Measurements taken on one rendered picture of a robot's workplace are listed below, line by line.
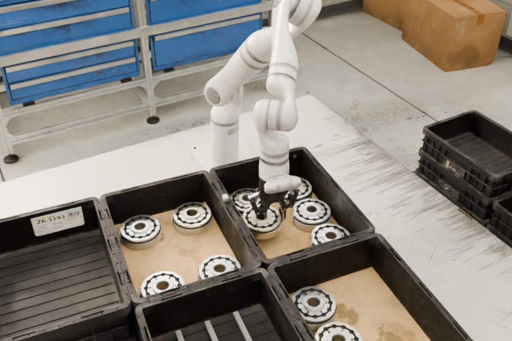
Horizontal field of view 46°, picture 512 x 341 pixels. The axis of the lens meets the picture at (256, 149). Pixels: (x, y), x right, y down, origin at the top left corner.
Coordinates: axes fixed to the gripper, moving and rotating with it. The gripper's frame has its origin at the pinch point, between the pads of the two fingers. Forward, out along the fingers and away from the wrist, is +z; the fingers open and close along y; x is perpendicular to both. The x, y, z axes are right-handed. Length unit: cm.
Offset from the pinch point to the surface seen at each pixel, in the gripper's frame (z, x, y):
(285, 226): 4.7, -0.2, -3.7
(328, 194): -0.7, -3.0, -17.3
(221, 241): 4.7, -0.1, 14.1
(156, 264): 4.7, 2.7, 31.7
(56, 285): 5, 1, 56
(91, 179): 18, -56, 43
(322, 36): 89, -283, -146
